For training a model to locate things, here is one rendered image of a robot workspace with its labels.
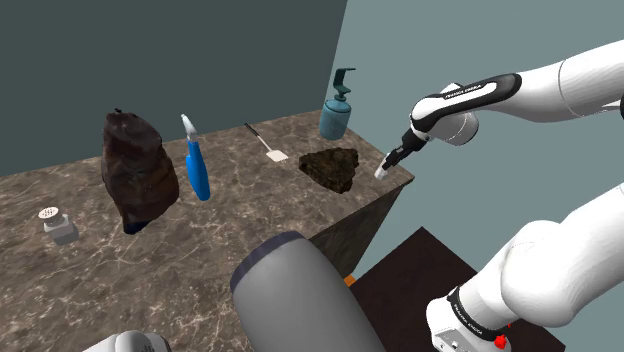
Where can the teal soap dispenser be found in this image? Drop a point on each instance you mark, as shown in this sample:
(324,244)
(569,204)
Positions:
(334,119)

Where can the dark brown crumpled bag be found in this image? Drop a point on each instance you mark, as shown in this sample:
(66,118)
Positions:
(138,170)

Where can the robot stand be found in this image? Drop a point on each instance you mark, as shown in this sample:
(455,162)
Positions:
(414,278)

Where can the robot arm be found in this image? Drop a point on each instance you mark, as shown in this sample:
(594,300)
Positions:
(546,273)

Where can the large grey cylinder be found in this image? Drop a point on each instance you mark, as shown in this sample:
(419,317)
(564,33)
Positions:
(297,302)

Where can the white rounded object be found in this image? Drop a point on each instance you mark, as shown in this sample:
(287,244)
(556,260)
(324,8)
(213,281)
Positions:
(131,342)

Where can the grey salt shaker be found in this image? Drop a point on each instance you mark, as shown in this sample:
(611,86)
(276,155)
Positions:
(61,228)

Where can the blue spray bottle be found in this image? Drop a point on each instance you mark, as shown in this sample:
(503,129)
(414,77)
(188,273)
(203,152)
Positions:
(197,170)

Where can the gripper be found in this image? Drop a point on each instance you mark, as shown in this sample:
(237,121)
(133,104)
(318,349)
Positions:
(408,142)

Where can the dark brown wedge-shaped lump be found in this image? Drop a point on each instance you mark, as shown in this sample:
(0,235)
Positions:
(332,168)

